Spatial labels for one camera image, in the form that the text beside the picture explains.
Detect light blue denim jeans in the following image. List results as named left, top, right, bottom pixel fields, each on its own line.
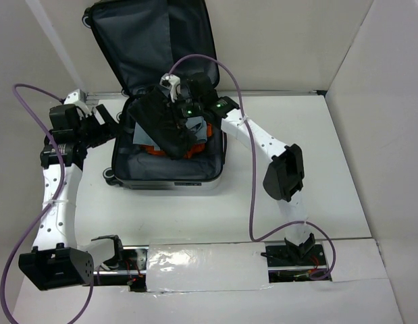
left=133, top=117, right=209, bottom=151

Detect black garment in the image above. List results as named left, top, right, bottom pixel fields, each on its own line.
left=128, top=86, right=197, bottom=159

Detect orange patterned towel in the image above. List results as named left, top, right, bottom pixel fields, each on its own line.
left=140, top=124, right=213, bottom=159

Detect grey-lined suitcase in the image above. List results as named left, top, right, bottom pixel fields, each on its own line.
left=82, top=1, right=227, bottom=190

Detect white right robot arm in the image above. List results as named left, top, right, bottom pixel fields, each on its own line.
left=170, top=72, right=315, bottom=265

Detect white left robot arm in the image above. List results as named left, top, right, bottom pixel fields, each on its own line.
left=18, top=104, right=126, bottom=291

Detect white taped cover sheet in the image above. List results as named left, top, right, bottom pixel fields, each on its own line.
left=146, top=243, right=269, bottom=293

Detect aluminium frame rail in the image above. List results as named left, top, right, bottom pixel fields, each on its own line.
left=85, top=92, right=128, bottom=101

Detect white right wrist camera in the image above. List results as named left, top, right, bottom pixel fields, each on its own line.
left=159, top=74, right=181, bottom=103

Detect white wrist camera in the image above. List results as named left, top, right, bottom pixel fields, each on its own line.
left=64, top=89, right=93, bottom=117
left=159, top=74, right=181, bottom=103

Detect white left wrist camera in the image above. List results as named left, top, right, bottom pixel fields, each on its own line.
left=64, top=89, right=93, bottom=117

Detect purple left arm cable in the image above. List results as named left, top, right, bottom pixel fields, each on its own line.
left=0, top=83, right=103, bottom=323

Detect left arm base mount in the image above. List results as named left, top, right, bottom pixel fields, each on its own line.
left=94, top=246, right=149, bottom=292

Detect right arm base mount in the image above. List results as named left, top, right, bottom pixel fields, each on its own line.
left=260, top=244, right=330, bottom=284

